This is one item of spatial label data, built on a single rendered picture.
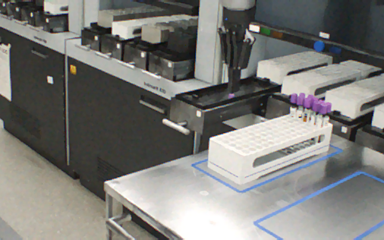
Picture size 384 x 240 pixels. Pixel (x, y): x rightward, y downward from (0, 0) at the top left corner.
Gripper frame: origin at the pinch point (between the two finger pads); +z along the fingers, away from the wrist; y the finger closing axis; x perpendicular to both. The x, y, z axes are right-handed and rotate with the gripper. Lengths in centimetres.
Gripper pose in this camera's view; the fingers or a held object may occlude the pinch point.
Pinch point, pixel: (234, 79)
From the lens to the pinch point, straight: 149.8
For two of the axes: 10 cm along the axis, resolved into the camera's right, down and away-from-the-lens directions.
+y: -6.1, -3.5, 7.1
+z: -0.1, 9.0, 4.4
